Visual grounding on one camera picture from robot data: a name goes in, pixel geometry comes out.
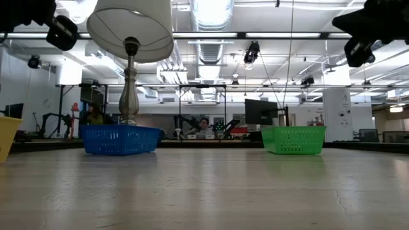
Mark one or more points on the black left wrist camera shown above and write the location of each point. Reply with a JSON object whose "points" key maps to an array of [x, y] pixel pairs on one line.
{"points": [[62, 32]]}

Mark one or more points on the black computer monitor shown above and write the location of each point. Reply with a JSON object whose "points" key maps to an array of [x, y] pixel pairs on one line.
{"points": [[260, 111]]}

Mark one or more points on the yellow plastic basket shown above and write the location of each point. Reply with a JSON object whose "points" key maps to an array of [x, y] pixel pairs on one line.
{"points": [[9, 137]]}

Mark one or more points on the person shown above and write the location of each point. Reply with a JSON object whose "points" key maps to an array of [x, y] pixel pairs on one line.
{"points": [[203, 126], [94, 118]]}

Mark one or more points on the small dark monitor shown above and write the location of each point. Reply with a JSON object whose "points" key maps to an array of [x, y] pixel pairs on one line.
{"points": [[12, 110]]}

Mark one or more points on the grey office chair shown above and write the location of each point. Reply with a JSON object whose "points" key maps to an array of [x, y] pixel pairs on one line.
{"points": [[369, 135]]}

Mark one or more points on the blue plastic basket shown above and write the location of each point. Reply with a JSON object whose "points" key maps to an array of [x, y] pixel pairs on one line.
{"points": [[118, 140]]}

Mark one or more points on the red stand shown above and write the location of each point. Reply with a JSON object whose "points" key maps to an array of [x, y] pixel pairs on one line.
{"points": [[74, 118]]}

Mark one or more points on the white pillar with signs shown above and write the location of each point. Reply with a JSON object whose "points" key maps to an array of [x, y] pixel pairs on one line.
{"points": [[337, 115]]}

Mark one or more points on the silver table lamp white shade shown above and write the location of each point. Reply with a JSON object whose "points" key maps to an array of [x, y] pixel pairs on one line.
{"points": [[129, 92]]}

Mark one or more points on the green plastic basket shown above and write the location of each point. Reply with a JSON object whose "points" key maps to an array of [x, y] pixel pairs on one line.
{"points": [[294, 140]]}

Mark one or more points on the black ceiling camera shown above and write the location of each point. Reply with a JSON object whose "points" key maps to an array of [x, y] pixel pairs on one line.
{"points": [[33, 62], [307, 80], [252, 51], [373, 59]]}

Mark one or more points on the black background robot arm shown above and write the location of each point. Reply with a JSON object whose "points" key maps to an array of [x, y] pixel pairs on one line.
{"points": [[54, 119], [188, 123], [230, 126]]}

